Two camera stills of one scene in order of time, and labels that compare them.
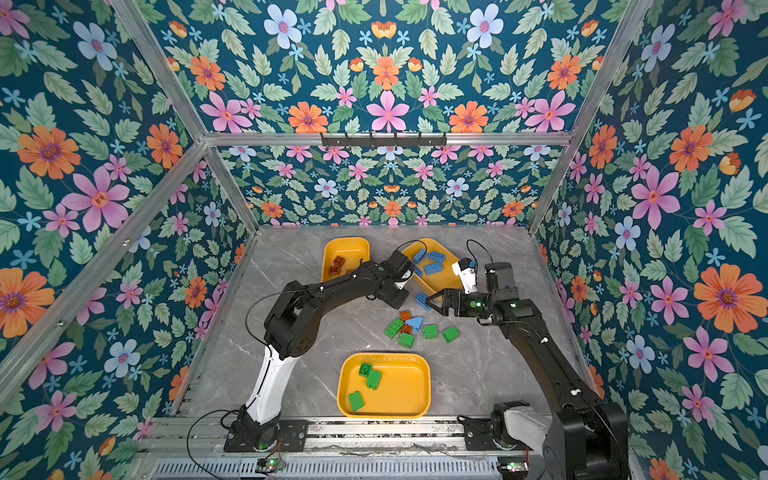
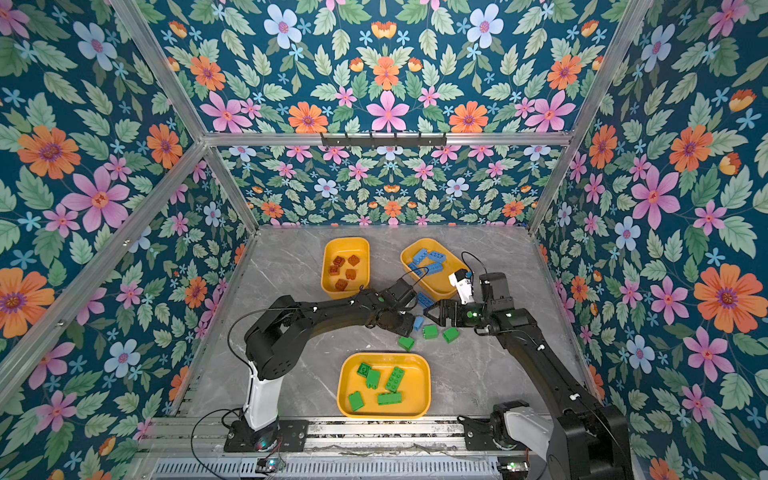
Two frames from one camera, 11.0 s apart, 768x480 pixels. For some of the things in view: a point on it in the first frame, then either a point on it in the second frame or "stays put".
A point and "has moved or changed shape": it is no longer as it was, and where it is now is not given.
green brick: [406, 340] stays put
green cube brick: [451, 334] stays put
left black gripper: [400, 300] to [407, 328]
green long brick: [394, 327] has moved or changed shape
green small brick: [356, 401] stays put
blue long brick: [433, 268] stays put
